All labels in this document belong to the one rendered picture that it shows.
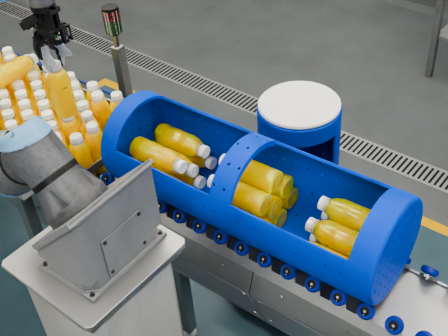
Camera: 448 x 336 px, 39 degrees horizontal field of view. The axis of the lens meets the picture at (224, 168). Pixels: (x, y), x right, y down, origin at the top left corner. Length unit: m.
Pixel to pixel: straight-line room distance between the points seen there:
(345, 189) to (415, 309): 0.35
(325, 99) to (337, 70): 2.14
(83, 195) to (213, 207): 0.40
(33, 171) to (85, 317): 0.33
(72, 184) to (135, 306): 0.34
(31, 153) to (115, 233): 0.25
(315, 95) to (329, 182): 0.51
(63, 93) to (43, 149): 0.61
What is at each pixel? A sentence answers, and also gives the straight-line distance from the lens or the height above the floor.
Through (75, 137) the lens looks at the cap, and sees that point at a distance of 2.03.
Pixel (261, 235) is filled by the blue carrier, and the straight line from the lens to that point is 1.59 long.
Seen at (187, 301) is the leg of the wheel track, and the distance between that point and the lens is 2.57.
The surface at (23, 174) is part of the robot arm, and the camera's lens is 1.43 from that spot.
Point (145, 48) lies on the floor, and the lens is 4.69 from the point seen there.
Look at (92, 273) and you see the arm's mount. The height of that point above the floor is 1.22.
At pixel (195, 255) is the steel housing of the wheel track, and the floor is 0.86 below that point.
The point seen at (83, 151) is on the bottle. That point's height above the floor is 1.04.
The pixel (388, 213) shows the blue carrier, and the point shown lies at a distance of 1.48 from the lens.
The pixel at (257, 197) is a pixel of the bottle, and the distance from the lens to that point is 1.64.
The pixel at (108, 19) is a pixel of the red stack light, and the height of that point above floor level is 1.22.
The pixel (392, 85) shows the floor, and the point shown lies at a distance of 4.17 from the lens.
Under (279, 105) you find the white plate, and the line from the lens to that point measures 2.13.
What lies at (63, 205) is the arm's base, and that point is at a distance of 1.40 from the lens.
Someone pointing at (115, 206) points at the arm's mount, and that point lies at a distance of 1.36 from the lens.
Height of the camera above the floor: 2.25
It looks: 40 degrees down
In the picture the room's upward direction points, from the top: 5 degrees counter-clockwise
